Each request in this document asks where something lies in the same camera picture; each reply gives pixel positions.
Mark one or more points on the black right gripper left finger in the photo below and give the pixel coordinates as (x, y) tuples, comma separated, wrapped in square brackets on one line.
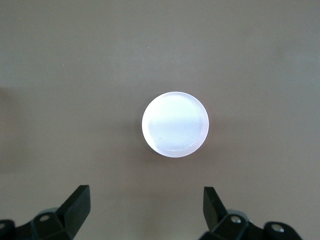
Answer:
[(75, 205)]

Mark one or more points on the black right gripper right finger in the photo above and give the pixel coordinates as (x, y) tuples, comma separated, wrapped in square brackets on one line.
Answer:
[(212, 207)]

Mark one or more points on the pink round plate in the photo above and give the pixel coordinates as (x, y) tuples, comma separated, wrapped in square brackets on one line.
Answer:
[(175, 125)]

